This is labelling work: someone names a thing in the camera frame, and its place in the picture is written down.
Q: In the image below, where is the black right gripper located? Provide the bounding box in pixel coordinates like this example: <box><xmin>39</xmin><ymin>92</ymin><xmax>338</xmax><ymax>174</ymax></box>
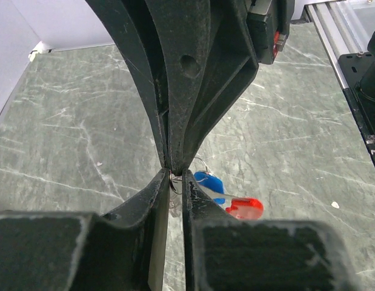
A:
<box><xmin>147</xmin><ymin>0</ymin><xmax>295</xmax><ymax>175</ymax></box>

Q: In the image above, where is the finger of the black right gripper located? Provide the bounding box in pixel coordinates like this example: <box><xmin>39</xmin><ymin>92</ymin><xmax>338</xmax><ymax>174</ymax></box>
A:
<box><xmin>87</xmin><ymin>0</ymin><xmax>170</xmax><ymax>168</ymax></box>

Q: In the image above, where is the blue key tag with key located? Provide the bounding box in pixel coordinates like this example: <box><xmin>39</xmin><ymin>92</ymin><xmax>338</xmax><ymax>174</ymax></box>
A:
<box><xmin>194</xmin><ymin>171</ymin><xmax>226</xmax><ymax>205</ymax></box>

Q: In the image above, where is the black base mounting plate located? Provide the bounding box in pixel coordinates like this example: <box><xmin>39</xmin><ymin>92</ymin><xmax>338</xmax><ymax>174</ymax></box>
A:
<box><xmin>338</xmin><ymin>52</ymin><xmax>375</xmax><ymax>167</ymax></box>

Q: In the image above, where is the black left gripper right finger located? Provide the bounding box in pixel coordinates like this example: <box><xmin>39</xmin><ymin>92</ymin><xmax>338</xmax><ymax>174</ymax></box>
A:
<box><xmin>182</xmin><ymin>170</ymin><xmax>362</xmax><ymax>290</ymax></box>

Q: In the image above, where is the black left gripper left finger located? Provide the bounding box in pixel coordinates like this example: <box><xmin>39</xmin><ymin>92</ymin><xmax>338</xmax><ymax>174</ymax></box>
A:
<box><xmin>0</xmin><ymin>169</ymin><xmax>170</xmax><ymax>290</ymax></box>

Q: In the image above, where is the aluminium front rail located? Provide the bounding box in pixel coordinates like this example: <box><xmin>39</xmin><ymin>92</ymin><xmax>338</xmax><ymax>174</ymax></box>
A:
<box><xmin>292</xmin><ymin>0</ymin><xmax>375</xmax><ymax>89</ymax></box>

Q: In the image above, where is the metal key organizer red handle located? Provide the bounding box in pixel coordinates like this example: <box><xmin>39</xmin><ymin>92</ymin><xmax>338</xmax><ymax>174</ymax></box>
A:
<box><xmin>167</xmin><ymin>156</ymin><xmax>264</xmax><ymax>220</ymax></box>

